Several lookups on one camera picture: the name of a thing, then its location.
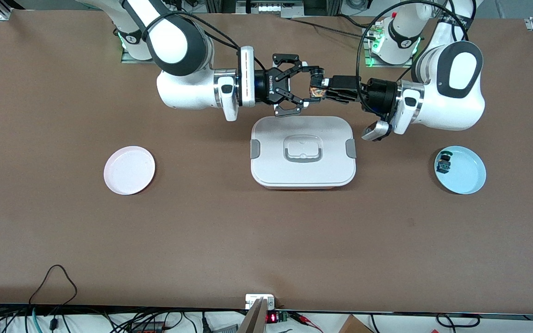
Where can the white lunch box grey clips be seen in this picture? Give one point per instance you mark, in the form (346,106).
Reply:
(303,152)

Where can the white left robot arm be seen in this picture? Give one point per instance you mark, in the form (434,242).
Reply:
(451,97)

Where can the pink round plate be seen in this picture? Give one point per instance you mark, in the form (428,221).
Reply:
(129,170)

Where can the green push-button switch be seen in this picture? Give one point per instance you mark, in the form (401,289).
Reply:
(443,163)

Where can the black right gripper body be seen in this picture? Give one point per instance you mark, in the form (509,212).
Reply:
(271,86)

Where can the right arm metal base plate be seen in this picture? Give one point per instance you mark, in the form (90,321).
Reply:
(127,59)

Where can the grey metal bar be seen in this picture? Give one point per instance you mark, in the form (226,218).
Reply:
(253,319)

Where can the brown cardboard piece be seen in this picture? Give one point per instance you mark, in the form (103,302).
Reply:
(354,326)

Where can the red digit display board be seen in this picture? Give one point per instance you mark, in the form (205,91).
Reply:
(273,317)

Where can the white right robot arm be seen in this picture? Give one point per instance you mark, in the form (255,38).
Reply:
(174,41)

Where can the orange push-button switch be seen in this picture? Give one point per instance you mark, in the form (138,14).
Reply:
(315,91)

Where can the red clip lead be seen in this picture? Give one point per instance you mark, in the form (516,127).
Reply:
(306,320)

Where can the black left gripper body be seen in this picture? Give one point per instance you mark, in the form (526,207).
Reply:
(378,98)

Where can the small white box device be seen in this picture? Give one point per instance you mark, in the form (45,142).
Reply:
(259,299)

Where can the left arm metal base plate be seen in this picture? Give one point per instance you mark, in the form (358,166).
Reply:
(369,62)

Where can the black table edge strip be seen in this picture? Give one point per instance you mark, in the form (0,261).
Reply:
(109,309)

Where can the light blue round plate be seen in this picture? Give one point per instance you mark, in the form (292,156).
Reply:
(465,173)

